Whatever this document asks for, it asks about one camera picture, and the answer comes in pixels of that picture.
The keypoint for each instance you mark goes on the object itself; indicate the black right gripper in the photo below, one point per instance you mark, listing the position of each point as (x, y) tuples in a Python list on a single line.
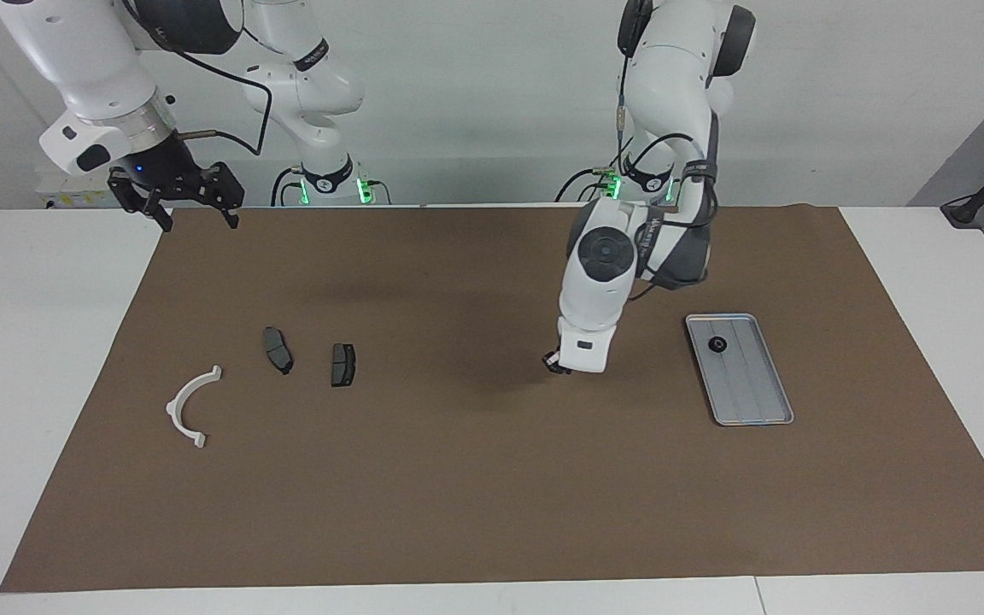
[(159, 166)]

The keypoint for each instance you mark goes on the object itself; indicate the short dark brake pad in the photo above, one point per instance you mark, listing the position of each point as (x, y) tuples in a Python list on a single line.
[(343, 366)]

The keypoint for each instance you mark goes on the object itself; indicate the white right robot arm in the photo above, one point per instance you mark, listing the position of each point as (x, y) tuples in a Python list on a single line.
[(90, 60)]

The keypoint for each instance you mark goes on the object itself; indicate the white semicircular plastic clamp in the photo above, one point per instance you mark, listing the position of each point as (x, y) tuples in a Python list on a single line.
[(178, 410)]

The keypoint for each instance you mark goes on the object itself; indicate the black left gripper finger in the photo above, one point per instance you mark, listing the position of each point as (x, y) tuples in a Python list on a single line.
[(556, 364)]

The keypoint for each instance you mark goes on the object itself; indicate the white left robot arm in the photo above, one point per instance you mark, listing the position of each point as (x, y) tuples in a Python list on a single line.
[(599, 290)]

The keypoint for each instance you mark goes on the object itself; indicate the white box with yellow labels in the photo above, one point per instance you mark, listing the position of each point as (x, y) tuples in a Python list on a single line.
[(65, 196)]

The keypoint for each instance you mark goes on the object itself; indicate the long dark brake pad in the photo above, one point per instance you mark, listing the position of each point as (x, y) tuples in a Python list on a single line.
[(278, 350)]

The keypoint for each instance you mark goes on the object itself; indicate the large black bearing gear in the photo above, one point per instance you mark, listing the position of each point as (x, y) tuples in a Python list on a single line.
[(717, 344)]

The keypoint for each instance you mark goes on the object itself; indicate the brown table mat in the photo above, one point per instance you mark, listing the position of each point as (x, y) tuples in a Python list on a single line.
[(458, 495)]

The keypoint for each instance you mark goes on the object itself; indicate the silver metal tray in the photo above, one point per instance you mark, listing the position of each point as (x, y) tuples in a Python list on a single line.
[(752, 384)]

